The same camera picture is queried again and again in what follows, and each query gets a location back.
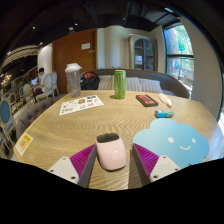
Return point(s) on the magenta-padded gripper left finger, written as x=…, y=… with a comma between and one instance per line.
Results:
x=65, y=168

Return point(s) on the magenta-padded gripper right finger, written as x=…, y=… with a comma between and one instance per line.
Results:
x=159, y=166

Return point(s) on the pink computer mouse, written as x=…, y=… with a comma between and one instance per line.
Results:
x=111, y=153

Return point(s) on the blue cloud-shaped mouse pad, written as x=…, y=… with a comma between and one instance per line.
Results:
x=173, y=140

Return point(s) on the yellow square sticker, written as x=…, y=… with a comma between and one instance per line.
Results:
x=24, y=144

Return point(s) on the small blue green pack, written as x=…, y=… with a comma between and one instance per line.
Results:
x=164, y=113

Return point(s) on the grey tufted sofa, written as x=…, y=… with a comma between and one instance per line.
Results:
x=33, y=113

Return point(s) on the printed paper leaflet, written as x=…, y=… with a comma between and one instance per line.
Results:
x=80, y=105

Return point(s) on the cream wrapped tube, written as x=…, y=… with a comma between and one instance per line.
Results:
x=165, y=99

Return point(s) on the black box with red print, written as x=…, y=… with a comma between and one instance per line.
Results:
x=146, y=100

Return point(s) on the blue round-back chair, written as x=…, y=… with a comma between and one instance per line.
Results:
x=5, y=115

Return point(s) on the striped cushion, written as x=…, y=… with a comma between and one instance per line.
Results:
x=106, y=82
x=133, y=84
x=151, y=86

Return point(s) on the white round-back chair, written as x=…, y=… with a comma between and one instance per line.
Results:
x=49, y=85

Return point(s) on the grey curved bench sofa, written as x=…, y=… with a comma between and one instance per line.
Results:
x=166, y=81

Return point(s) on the clear shaker bottle white lid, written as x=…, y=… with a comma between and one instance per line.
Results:
x=73, y=81

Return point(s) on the black backpack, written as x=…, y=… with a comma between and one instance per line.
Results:
x=89, y=82

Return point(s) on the green drink can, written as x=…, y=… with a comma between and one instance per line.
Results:
x=120, y=85

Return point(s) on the open laptop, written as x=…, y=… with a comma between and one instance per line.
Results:
x=34, y=81

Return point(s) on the person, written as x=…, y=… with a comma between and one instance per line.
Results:
x=42, y=76

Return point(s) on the brown wooden door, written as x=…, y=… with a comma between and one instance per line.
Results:
x=71, y=55

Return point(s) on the black-framed window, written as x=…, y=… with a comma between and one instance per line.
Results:
x=180, y=55

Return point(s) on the arched glass-door cabinet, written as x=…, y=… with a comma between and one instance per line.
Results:
x=143, y=53

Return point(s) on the white door sign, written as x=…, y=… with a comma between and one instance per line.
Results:
x=86, y=46

